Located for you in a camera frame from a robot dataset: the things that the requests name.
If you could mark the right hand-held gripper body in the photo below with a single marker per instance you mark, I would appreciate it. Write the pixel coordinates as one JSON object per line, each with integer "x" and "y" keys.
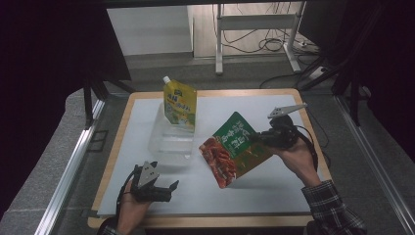
{"x": 280, "y": 132}

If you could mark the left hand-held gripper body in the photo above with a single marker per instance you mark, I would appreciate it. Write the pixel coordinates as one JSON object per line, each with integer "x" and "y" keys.
{"x": 148, "y": 191}

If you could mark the green and gold seasoning pouch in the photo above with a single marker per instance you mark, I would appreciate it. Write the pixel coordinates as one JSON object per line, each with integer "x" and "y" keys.
{"x": 235, "y": 140}

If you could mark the clear plastic container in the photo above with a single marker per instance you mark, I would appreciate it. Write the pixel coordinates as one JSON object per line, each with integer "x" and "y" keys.
{"x": 169, "y": 147}

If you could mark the yellow spout pouch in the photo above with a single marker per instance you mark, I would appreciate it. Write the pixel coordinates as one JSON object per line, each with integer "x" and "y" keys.
{"x": 179, "y": 101}

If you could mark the person's left hand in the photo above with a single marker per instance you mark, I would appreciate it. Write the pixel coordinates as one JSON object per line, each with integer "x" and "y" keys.
{"x": 130, "y": 212}

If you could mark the person's right hand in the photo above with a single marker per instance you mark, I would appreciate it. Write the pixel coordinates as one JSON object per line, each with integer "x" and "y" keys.
{"x": 298, "y": 161}

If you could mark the white power strip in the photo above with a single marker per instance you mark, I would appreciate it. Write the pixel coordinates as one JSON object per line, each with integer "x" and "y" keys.
{"x": 306, "y": 45}

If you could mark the black metal stand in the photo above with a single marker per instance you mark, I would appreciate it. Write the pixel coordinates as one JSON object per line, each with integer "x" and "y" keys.
{"x": 93, "y": 94}

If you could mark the white panel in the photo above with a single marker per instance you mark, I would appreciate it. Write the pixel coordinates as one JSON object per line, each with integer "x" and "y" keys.
{"x": 150, "y": 31}

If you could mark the black curtain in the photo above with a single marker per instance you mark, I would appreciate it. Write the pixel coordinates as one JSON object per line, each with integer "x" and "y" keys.
{"x": 42, "y": 81}

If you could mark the aluminium rail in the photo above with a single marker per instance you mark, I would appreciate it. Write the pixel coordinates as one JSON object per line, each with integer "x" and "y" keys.
{"x": 68, "y": 169}
{"x": 375, "y": 163}

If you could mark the white metal desk frame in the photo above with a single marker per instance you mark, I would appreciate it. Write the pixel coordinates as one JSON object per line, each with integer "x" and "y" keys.
{"x": 254, "y": 22}

